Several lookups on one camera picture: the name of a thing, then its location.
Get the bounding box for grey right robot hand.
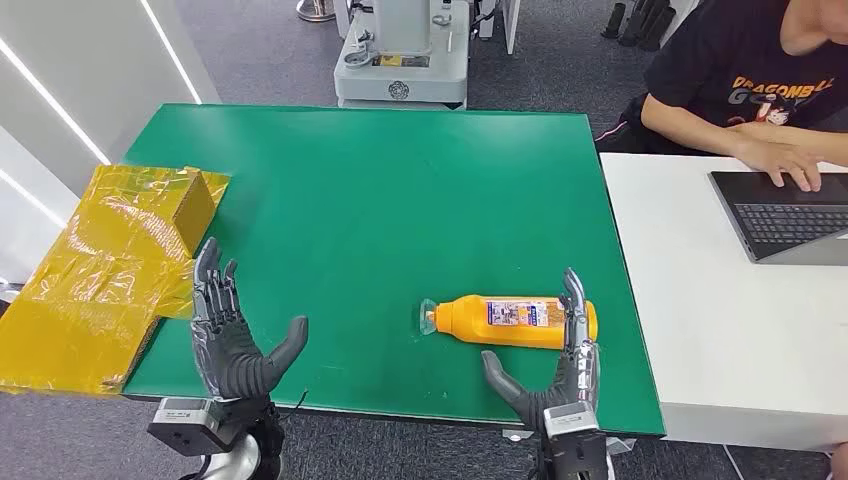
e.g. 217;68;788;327
481;268;601;432

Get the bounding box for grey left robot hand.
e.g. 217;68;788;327
190;237;311;403

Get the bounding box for orange bottle with clear cap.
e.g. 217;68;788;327
419;294;600;351

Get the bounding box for yellow film-wrapped cardboard box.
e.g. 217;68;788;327
92;165;232;260

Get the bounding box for white table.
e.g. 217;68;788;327
599;152;848;455

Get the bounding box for yellow film-covered flat cardboard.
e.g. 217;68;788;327
0;192;200;397

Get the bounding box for green table mat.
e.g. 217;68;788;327
122;102;667;439

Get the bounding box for dark grey laptop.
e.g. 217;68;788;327
707;170;848;268

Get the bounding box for person's right hand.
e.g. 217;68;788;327
735;135;826;193

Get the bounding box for grey machine base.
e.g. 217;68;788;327
333;0;472;111

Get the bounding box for person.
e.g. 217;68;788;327
596;0;848;193

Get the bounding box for chrome stand base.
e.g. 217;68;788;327
296;0;337;23

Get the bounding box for black chair legs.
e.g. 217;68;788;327
600;0;677;53

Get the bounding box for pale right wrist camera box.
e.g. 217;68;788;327
541;401;611;480

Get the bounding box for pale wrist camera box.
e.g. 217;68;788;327
146;397;232;458
541;401;611;480

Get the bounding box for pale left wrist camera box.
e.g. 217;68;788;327
146;397;232;458

